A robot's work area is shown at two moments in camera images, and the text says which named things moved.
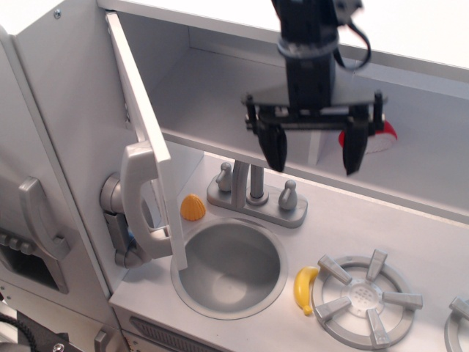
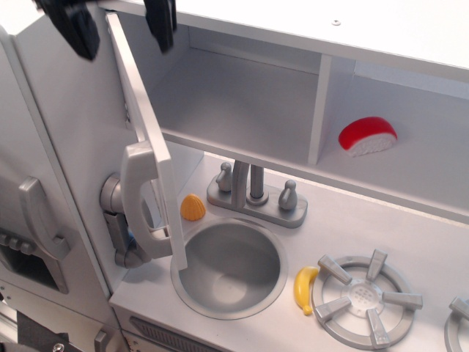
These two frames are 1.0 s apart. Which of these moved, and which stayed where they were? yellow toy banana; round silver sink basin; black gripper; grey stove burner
Moved: black gripper
Stayed: grey stove burner; yellow toy banana; round silver sink basin
